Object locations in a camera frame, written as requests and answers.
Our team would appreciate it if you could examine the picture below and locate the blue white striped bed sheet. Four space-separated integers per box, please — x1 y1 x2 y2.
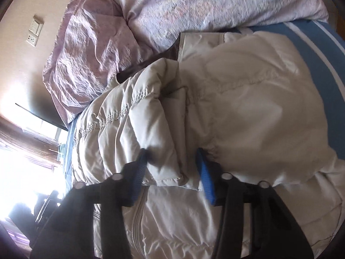
63 19 345 184

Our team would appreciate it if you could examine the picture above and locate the white wall switch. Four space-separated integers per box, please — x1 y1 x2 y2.
29 18 44 35

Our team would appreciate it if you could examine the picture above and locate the dark object by window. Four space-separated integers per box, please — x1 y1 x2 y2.
34 190 64 224

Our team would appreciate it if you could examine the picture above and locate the white wall socket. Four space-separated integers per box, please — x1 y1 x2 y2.
26 32 40 47

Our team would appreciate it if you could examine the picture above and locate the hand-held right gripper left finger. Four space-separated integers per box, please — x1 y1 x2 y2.
30 148 149 259

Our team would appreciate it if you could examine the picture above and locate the beige puffer jacket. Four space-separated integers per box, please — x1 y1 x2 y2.
71 31 345 259

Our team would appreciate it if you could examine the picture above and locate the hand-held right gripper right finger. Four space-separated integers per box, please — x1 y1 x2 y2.
195 148 314 259

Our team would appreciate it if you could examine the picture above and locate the pink floral quilt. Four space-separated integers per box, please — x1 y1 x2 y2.
42 0 329 126

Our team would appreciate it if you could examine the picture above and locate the wooden framed window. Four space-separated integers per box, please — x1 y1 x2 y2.
0 104 69 222

